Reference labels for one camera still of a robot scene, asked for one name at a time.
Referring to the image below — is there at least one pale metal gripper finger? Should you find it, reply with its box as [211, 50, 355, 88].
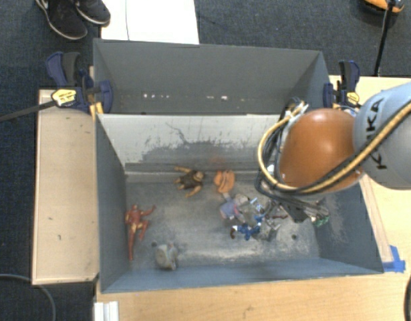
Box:
[265, 219, 282, 243]
[250, 197, 272, 219]

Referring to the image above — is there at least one blue toy figure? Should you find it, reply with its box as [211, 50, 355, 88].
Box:
[229, 221, 263, 242]

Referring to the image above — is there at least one pale purple toy figure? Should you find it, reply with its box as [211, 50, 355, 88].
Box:
[219, 193, 252, 222]

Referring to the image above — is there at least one orange toy figure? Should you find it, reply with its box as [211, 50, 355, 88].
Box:
[213, 169, 237, 194]

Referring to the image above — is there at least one brown toy figure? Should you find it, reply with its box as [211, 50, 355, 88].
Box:
[173, 165, 207, 199]

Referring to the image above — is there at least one grey toy animal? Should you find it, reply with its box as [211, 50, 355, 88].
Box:
[151, 241, 180, 271]

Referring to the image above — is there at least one red and gold toy figure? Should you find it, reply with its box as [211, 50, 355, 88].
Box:
[124, 203, 158, 262]

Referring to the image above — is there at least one grey metal bin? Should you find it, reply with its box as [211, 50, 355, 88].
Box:
[92, 37, 385, 294]

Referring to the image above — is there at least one pale wood board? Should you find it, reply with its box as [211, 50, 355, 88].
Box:
[31, 88, 101, 286]

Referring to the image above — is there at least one person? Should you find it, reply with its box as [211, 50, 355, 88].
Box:
[32, 0, 112, 41]

